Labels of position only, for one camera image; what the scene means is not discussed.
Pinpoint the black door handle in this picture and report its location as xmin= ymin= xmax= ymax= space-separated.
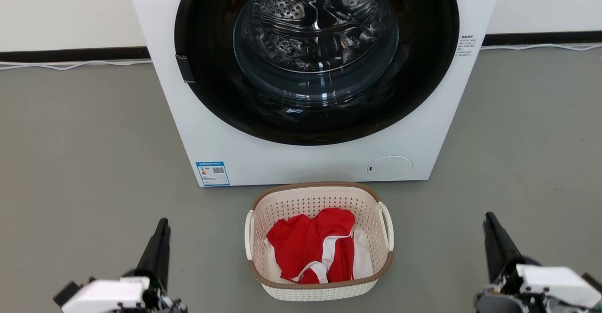
xmin=175 ymin=55 xmax=195 ymax=84

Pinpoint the white front-load washing machine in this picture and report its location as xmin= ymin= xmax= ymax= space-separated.
xmin=122 ymin=0 xmax=507 ymax=187

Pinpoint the black round washer door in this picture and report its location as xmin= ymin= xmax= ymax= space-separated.
xmin=174 ymin=0 xmax=460 ymax=146

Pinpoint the white floor cable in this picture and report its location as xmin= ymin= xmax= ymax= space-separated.
xmin=0 ymin=59 xmax=152 ymax=71
xmin=481 ymin=43 xmax=602 ymax=51

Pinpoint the small printed text label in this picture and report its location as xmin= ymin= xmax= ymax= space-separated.
xmin=455 ymin=34 xmax=476 ymax=57

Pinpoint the round white filter cover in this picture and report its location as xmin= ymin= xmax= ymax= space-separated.
xmin=367 ymin=156 xmax=413 ymax=181

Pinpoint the red garment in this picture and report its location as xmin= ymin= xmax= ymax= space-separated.
xmin=267 ymin=208 xmax=356 ymax=284

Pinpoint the blue energy label sticker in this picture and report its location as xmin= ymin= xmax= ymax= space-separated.
xmin=196 ymin=161 xmax=230 ymax=187

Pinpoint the cream perforated laundry basket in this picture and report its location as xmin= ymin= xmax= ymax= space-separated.
xmin=244 ymin=182 xmax=395 ymax=302

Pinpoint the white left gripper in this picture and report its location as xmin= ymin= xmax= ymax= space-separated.
xmin=53 ymin=218 xmax=189 ymax=313

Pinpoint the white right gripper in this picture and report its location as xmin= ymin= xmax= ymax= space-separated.
xmin=475 ymin=213 xmax=602 ymax=313

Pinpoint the steel washer drum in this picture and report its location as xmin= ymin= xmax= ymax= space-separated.
xmin=234 ymin=0 xmax=399 ymax=102

